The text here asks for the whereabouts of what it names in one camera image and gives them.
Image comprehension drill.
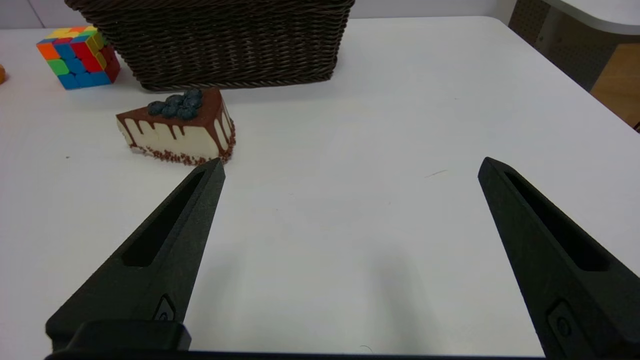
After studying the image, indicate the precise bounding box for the white side table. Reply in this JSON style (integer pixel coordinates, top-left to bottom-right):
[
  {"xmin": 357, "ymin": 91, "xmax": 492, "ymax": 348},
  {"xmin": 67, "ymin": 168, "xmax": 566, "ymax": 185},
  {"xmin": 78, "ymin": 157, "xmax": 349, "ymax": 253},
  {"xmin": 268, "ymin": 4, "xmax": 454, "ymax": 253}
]
[{"xmin": 542, "ymin": 0, "xmax": 640, "ymax": 36}]

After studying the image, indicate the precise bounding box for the chocolate blueberry cake slice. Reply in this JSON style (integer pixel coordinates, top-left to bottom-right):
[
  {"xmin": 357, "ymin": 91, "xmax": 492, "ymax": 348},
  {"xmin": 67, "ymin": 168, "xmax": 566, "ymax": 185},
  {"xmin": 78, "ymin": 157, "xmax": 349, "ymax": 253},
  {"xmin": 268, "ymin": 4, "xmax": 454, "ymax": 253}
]
[{"xmin": 116, "ymin": 87, "xmax": 236, "ymax": 166}]

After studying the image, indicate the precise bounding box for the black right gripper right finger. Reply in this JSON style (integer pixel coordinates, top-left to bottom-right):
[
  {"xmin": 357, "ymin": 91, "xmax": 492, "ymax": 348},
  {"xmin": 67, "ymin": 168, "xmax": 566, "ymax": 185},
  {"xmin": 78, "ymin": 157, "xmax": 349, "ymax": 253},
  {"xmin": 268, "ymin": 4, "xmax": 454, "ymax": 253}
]
[{"xmin": 478, "ymin": 157, "xmax": 640, "ymax": 360}]

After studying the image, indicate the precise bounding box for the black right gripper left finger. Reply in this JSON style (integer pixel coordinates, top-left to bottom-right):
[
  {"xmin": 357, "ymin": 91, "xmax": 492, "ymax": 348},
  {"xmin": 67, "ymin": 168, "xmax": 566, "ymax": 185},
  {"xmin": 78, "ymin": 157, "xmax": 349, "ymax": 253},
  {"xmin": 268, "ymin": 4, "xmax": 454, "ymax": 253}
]
[{"xmin": 45, "ymin": 158, "xmax": 226, "ymax": 353}]

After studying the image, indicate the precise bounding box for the multicoloured puzzle cube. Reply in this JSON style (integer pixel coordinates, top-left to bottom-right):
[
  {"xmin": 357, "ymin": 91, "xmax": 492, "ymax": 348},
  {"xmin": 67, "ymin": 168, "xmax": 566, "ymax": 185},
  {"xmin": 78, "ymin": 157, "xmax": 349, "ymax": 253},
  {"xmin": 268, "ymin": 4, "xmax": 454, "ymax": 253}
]
[{"xmin": 36, "ymin": 26, "xmax": 121, "ymax": 91}]

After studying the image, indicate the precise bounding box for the wooden cabinet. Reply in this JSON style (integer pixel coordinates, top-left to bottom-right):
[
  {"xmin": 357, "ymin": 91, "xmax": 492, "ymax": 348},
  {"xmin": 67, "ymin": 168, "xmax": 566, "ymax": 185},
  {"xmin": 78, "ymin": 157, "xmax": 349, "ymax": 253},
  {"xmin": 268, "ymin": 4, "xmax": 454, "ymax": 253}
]
[{"xmin": 590, "ymin": 42, "xmax": 640, "ymax": 128}]

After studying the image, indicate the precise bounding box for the perforated pegboard panel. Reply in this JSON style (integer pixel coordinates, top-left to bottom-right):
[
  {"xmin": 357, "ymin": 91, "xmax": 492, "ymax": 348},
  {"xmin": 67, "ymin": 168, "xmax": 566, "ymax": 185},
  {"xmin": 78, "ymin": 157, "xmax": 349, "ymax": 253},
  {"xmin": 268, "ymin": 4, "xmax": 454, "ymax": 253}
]
[{"xmin": 509, "ymin": 0, "xmax": 621, "ymax": 93}]

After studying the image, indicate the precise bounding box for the brown wicker basket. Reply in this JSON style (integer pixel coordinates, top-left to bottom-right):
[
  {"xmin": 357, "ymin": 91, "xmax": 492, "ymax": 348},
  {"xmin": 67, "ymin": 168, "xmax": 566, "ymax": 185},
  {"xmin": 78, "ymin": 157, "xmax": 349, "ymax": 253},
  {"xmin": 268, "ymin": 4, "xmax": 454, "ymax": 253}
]
[{"xmin": 64, "ymin": 0, "xmax": 356, "ymax": 92}]

